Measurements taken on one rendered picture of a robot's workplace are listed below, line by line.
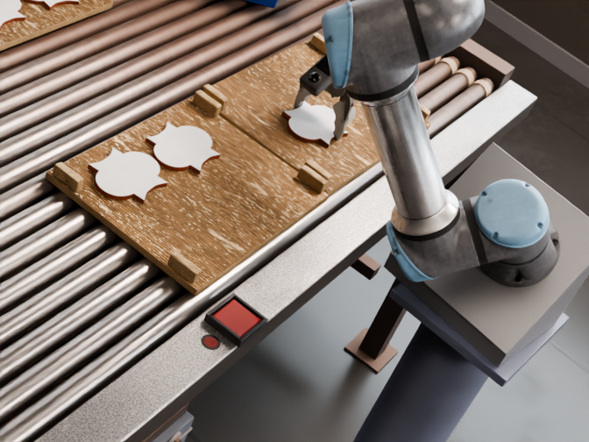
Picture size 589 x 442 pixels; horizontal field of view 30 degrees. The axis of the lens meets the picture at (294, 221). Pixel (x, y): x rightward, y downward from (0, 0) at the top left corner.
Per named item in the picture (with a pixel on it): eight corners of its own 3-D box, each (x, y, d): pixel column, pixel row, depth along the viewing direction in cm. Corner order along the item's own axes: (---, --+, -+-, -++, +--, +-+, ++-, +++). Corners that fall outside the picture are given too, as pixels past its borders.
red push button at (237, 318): (259, 325, 182) (261, 319, 181) (237, 343, 178) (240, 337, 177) (231, 303, 184) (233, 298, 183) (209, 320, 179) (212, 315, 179)
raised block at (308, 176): (324, 191, 211) (329, 181, 209) (319, 195, 209) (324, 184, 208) (301, 174, 212) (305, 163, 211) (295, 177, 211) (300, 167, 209)
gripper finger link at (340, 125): (361, 134, 226) (359, 91, 222) (345, 144, 222) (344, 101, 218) (349, 131, 228) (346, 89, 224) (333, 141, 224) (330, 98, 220)
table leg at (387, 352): (397, 352, 321) (525, 127, 268) (377, 374, 313) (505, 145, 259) (365, 328, 325) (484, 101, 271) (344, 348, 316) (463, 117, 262)
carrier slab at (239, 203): (327, 200, 212) (329, 194, 211) (195, 296, 182) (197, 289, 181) (190, 102, 221) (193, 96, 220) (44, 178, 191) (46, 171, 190)
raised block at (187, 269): (198, 281, 182) (202, 269, 181) (192, 285, 181) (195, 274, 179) (172, 260, 184) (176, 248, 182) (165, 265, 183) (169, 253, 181)
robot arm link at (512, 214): (558, 253, 190) (557, 231, 177) (483, 274, 192) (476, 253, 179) (539, 190, 194) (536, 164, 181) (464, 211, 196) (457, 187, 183)
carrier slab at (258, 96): (429, 129, 241) (431, 124, 240) (325, 198, 212) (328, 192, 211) (307, 44, 252) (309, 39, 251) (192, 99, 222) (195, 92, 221)
